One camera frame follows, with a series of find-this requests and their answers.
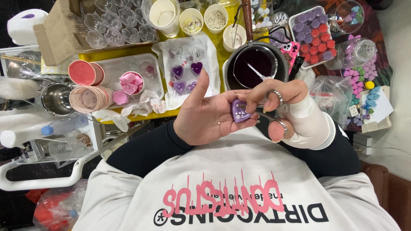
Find person's right hand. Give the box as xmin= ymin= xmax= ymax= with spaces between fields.
xmin=246 ymin=78 xmax=310 ymax=143

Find person's left hand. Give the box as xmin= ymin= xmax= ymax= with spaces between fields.
xmin=173 ymin=69 xmax=261 ymax=146

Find silver scissors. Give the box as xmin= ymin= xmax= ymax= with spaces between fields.
xmin=237 ymin=89 xmax=288 ymax=137

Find purple heart candle with pearls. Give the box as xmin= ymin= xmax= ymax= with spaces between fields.
xmin=231 ymin=98 xmax=255 ymax=124

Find clear syringe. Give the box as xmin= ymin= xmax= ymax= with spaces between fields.
xmin=247 ymin=63 xmax=272 ymax=81

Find pink phone case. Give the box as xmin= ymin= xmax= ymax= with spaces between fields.
xmin=279 ymin=41 xmax=301 ymax=75

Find glass beaker of purple wax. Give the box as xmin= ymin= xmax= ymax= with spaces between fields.
xmin=233 ymin=48 xmax=278 ymax=89

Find clear plastic bags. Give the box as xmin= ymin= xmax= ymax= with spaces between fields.
xmin=295 ymin=68 xmax=354 ymax=129

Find crumpled stained tissue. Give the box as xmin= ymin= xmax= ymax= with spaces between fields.
xmin=121 ymin=89 xmax=167 ymax=118

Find group of purple red candles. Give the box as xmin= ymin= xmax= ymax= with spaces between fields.
xmin=293 ymin=8 xmax=338 ymax=65

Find white tray of candles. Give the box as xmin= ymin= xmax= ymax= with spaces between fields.
xmin=288 ymin=5 xmax=338 ymax=70

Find white paper towel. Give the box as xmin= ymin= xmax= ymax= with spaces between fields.
xmin=152 ymin=32 xmax=222 ymax=110

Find heap of coloured wax hearts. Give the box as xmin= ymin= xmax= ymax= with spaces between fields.
xmin=342 ymin=57 xmax=381 ymax=126

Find small clear cup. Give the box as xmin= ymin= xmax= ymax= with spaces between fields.
xmin=273 ymin=12 xmax=289 ymax=28

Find clear mould with pink wax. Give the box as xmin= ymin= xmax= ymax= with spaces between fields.
xmin=139 ymin=61 xmax=156 ymax=78

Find clear plastic jar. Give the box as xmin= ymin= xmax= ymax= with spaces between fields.
xmin=324 ymin=37 xmax=378 ymax=71

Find white paper cup with stick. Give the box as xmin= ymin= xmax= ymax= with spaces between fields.
xmin=222 ymin=24 xmax=247 ymax=53

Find cup of pink wax pieces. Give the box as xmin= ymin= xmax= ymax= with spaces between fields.
xmin=119 ymin=71 xmax=144 ymax=95

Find clear box of white beads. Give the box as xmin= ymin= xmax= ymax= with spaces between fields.
xmin=250 ymin=0 xmax=274 ymax=31

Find white printed sweatshirt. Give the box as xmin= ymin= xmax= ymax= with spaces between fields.
xmin=72 ymin=127 xmax=402 ymax=231

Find pink flower candle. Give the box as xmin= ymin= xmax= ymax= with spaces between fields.
xmin=112 ymin=89 xmax=128 ymax=106

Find white power strip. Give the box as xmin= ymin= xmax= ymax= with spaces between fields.
xmin=353 ymin=133 xmax=374 ymax=156

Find clear plastic glove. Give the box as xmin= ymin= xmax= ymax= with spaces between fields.
xmin=91 ymin=109 xmax=130 ymax=133

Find light wooden box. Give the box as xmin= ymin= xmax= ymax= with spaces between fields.
xmin=360 ymin=85 xmax=393 ymax=134

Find paper cup with mixed bits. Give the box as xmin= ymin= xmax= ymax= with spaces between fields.
xmin=179 ymin=8 xmax=204 ymax=36

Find white paper card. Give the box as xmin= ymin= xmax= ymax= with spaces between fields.
xmin=361 ymin=85 xmax=394 ymax=124

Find clear cup of coloured hearts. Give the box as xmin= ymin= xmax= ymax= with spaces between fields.
xmin=330 ymin=0 xmax=365 ymax=34

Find white plastic tray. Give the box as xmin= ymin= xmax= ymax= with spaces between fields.
xmin=92 ymin=53 xmax=165 ymax=110

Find paper cup with beige grains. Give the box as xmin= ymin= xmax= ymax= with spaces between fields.
xmin=204 ymin=4 xmax=229 ymax=34

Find dark patterned cloth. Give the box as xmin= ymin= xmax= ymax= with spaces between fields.
xmin=273 ymin=0 xmax=394 ymax=88

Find stack of paper cups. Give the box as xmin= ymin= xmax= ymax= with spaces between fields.
xmin=69 ymin=86 xmax=113 ymax=114

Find group of clear flower moulds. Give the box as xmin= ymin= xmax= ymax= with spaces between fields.
xmin=84 ymin=0 xmax=156 ymax=49

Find paper cup of pink wax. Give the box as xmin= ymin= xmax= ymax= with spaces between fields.
xmin=68 ymin=60 xmax=105 ymax=87

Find plastic water bottle blue cap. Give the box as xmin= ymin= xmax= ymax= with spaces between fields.
xmin=41 ymin=116 xmax=89 ymax=136

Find steel pot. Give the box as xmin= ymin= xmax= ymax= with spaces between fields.
xmin=40 ymin=82 xmax=76 ymax=117

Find brown furniture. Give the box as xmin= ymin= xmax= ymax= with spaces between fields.
xmin=361 ymin=160 xmax=411 ymax=231

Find cardboard box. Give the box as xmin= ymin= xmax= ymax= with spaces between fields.
xmin=33 ymin=0 xmax=158 ymax=67

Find white trolley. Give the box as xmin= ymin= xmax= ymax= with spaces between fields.
xmin=0 ymin=45 xmax=152 ymax=192

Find plastic bag with red contents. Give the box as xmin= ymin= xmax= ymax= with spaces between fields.
xmin=25 ymin=179 xmax=89 ymax=231

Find wooden sticks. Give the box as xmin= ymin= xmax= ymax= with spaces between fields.
xmin=0 ymin=55 xmax=43 ymax=67

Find white appliance with purple button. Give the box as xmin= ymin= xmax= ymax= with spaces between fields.
xmin=7 ymin=9 xmax=49 ymax=46

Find metal pot with wooden handle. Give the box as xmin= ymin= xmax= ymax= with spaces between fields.
xmin=223 ymin=0 xmax=290 ymax=92

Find black cable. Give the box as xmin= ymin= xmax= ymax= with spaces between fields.
xmin=250 ymin=25 xmax=292 ymax=45

